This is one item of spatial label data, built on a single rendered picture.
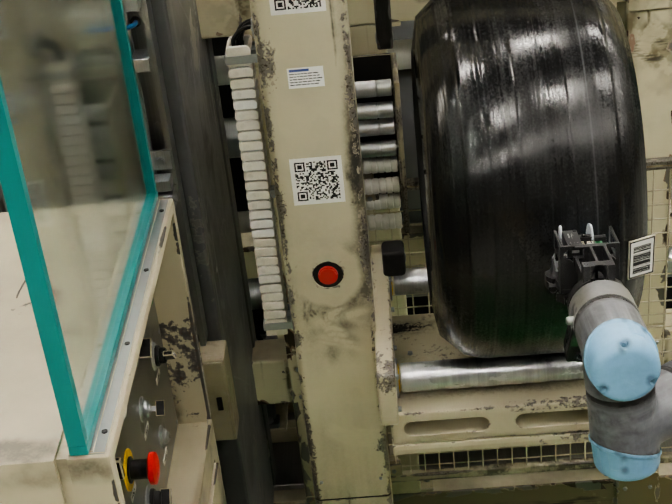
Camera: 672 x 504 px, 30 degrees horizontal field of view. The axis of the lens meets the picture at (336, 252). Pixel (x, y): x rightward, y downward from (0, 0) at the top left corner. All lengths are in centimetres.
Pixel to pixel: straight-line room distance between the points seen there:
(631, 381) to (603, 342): 5
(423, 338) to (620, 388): 88
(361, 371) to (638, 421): 69
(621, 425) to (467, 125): 47
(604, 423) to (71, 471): 57
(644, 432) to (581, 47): 55
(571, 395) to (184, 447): 59
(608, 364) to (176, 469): 73
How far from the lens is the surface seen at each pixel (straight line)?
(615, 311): 138
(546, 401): 193
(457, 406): 192
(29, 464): 128
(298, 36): 173
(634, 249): 170
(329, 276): 189
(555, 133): 165
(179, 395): 187
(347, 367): 198
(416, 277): 214
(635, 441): 141
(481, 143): 164
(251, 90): 177
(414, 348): 216
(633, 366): 134
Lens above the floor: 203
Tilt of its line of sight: 30 degrees down
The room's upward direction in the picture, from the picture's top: 6 degrees counter-clockwise
